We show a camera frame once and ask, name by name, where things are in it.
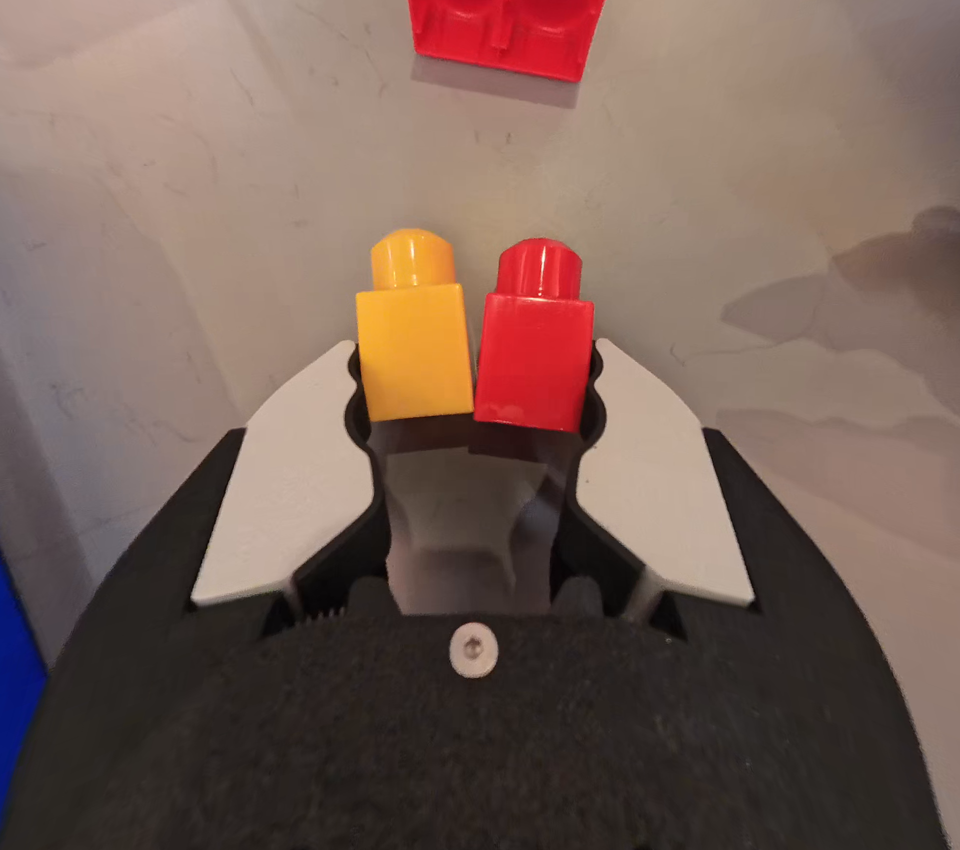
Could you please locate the red one-stud block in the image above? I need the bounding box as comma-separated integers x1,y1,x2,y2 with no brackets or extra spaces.
472,237,596,433

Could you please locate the yellow one-stud block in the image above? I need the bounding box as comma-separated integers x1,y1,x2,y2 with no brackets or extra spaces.
354,228,476,422

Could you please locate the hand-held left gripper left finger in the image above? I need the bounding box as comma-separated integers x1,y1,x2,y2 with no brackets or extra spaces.
190,339,394,616

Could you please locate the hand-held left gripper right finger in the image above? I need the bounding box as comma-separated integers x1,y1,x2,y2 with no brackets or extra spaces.
552,337,757,616

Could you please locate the blue plastic bin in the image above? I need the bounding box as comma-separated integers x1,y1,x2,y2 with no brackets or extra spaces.
0,554,48,690

